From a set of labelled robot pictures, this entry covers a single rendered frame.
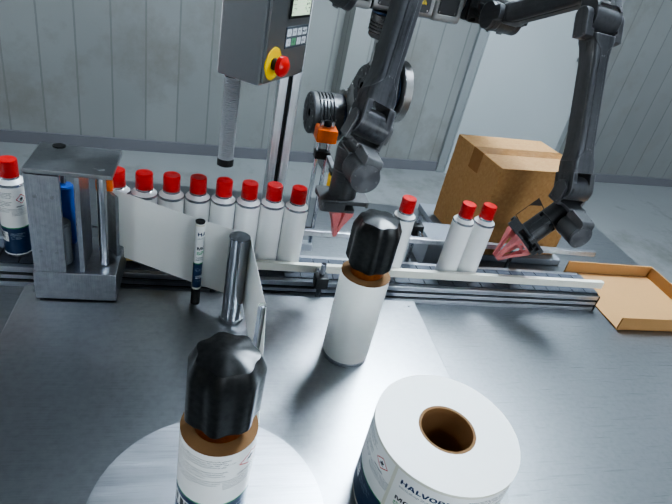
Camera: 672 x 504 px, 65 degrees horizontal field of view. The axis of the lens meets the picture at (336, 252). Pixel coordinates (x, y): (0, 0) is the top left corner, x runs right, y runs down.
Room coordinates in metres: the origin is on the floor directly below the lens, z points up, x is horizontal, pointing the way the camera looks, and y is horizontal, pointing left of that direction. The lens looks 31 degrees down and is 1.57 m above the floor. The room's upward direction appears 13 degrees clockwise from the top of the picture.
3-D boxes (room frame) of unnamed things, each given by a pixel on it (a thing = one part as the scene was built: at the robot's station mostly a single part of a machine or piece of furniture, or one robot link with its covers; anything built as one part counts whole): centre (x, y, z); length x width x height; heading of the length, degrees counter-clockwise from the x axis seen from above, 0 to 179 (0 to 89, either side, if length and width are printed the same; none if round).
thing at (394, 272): (1.08, -0.19, 0.90); 1.07 x 0.01 x 0.02; 107
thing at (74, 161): (0.81, 0.47, 1.14); 0.14 x 0.11 x 0.01; 107
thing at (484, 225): (1.16, -0.33, 0.98); 0.05 x 0.05 x 0.20
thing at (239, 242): (0.81, 0.17, 0.97); 0.05 x 0.05 x 0.19
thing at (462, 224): (1.14, -0.28, 0.98); 0.05 x 0.05 x 0.20
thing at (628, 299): (1.32, -0.85, 0.85); 0.30 x 0.26 x 0.04; 107
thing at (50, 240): (0.81, 0.47, 1.01); 0.14 x 0.13 x 0.26; 107
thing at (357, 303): (0.78, -0.06, 1.03); 0.09 x 0.09 x 0.30
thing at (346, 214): (0.99, 0.03, 1.06); 0.07 x 0.07 x 0.09; 18
